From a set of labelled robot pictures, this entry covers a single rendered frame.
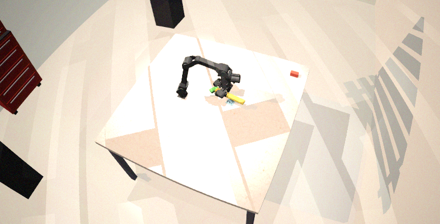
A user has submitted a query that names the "small red block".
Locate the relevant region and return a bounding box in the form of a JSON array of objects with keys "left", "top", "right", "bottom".
[{"left": 290, "top": 70, "right": 299, "bottom": 78}]

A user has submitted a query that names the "yellow bar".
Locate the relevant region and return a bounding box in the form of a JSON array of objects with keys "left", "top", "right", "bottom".
[{"left": 215, "top": 88, "right": 245, "bottom": 105}]

